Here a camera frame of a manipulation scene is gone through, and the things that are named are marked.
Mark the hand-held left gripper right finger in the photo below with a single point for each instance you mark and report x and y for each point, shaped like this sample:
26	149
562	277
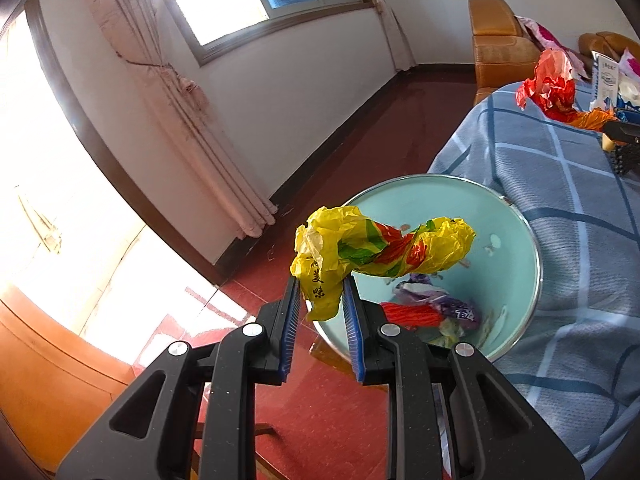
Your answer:
352	330

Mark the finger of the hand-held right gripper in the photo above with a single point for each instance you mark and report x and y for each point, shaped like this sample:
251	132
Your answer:
625	132

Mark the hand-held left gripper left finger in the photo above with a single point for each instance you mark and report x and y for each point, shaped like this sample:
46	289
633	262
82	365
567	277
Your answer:
290	330

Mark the yellow sponge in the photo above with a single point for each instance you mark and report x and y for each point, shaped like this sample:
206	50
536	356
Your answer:
608	144

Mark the black knobby scrubber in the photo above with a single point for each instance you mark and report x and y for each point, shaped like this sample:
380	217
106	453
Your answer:
627	162

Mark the red foil wrapper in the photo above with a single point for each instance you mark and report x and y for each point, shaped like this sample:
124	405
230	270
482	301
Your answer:
415	315

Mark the yellow red plastic bag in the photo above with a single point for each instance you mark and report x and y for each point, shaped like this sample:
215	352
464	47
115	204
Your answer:
340	240

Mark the white yellow plastic bag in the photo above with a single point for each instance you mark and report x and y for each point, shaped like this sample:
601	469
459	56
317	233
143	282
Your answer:
452	331

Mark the purple foil wrapper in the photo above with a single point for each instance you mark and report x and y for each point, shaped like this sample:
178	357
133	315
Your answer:
460	315

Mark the light blue trash bin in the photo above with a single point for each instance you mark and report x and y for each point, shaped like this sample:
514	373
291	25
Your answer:
500	280

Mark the tall white milk carton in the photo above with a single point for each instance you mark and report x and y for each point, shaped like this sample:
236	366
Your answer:
606	80

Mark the brown leather sofa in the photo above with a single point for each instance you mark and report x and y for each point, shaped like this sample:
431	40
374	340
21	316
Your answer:
607	40

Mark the blue plaid tablecloth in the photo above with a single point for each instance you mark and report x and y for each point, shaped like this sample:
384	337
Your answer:
575	260

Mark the brown leather armchair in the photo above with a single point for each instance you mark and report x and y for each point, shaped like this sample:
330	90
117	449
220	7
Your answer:
500	50

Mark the pink tied curtain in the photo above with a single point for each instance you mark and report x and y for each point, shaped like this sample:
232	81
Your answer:
190	125
395	35

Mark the orange wooden door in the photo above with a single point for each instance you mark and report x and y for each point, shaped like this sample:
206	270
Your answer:
50	370

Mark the sliding glass window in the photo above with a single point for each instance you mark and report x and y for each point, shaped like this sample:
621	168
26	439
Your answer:
225	0

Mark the dark brown door frame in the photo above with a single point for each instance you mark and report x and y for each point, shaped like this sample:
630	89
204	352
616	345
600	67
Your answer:
100	150

